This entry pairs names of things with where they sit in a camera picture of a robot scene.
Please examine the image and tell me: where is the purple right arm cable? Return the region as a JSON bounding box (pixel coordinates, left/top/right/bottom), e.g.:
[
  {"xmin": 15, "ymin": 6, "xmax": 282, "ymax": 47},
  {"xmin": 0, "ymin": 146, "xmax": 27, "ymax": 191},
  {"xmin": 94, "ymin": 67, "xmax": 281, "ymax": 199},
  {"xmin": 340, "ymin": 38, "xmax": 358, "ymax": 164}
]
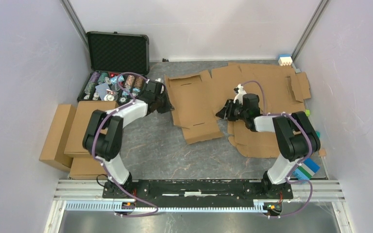
[{"xmin": 241, "ymin": 80, "xmax": 314, "ymax": 219}]

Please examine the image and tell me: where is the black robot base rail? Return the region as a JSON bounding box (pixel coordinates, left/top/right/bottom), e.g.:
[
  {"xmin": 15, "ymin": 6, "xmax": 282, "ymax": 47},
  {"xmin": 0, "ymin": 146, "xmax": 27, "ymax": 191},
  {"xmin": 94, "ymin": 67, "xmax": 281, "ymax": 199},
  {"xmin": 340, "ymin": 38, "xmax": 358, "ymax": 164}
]
[{"xmin": 102, "ymin": 179, "xmax": 294, "ymax": 209}]

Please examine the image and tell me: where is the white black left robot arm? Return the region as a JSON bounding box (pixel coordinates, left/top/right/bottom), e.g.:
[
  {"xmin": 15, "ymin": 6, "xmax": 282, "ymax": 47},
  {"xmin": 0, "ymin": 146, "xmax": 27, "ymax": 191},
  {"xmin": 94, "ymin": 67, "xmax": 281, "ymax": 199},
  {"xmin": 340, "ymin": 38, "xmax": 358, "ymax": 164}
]
[{"xmin": 82, "ymin": 79, "xmax": 173, "ymax": 198}]

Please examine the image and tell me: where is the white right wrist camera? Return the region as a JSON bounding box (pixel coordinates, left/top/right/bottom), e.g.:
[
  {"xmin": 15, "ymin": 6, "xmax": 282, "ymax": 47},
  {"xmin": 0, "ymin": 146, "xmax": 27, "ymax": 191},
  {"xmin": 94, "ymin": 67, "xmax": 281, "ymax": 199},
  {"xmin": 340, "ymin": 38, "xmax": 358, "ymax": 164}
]
[{"xmin": 234, "ymin": 84, "xmax": 247, "ymax": 104}]

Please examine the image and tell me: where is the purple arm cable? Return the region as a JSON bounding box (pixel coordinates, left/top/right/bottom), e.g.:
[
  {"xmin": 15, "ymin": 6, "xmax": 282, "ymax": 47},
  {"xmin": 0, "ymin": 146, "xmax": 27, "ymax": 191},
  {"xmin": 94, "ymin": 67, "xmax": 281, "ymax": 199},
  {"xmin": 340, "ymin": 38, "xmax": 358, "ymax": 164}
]
[
  {"xmin": 241, "ymin": 80, "xmax": 314, "ymax": 219},
  {"xmin": 91, "ymin": 72, "xmax": 159, "ymax": 218}
]

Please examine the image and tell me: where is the blue green striped block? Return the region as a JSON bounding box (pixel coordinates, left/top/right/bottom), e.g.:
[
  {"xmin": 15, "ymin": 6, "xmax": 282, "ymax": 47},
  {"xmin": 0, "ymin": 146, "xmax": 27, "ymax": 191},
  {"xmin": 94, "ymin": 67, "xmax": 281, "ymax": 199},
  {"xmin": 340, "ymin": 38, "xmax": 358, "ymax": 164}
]
[{"xmin": 292, "ymin": 158, "xmax": 320, "ymax": 180}]

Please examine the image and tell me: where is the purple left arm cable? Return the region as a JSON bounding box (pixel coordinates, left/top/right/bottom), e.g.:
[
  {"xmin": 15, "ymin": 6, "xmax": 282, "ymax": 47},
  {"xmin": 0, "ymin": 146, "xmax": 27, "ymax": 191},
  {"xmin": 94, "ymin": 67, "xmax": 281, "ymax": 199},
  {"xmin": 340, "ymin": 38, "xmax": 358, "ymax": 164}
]
[{"xmin": 91, "ymin": 72, "xmax": 159, "ymax": 218}]

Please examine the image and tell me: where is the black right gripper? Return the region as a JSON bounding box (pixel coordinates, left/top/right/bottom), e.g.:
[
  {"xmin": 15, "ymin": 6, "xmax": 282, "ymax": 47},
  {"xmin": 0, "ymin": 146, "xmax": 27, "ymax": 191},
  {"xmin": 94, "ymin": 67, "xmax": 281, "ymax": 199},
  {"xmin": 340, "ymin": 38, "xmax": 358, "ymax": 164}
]
[{"xmin": 216, "ymin": 99, "xmax": 248, "ymax": 121}]

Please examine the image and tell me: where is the lower flat cardboard sheet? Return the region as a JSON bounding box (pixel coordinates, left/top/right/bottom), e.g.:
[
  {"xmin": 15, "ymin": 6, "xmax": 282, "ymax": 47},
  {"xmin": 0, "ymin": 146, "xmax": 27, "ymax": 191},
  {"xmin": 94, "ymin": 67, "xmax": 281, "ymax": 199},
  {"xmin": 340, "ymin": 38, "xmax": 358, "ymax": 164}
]
[{"xmin": 228, "ymin": 63, "xmax": 311, "ymax": 158}]

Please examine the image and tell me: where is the black poker chip case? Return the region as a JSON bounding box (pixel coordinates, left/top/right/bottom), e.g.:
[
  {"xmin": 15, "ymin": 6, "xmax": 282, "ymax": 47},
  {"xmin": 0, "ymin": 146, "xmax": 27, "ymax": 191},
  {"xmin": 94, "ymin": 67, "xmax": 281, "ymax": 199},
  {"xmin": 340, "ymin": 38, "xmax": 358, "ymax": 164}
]
[{"xmin": 77, "ymin": 32, "xmax": 150, "ymax": 105}]

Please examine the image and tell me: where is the white blue toy block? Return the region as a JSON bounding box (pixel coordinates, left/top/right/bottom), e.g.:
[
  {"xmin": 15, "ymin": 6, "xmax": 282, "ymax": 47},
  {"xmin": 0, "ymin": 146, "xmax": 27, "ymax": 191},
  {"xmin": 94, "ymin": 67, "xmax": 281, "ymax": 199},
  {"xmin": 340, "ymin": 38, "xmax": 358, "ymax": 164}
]
[{"xmin": 278, "ymin": 54, "xmax": 293, "ymax": 66}]

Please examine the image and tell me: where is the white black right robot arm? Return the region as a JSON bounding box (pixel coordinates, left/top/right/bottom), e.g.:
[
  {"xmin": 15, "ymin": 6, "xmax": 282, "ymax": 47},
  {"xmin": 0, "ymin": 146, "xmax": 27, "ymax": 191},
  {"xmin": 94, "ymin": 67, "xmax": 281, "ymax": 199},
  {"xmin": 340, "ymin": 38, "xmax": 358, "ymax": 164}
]
[{"xmin": 215, "ymin": 94, "xmax": 321, "ymax": 198}]

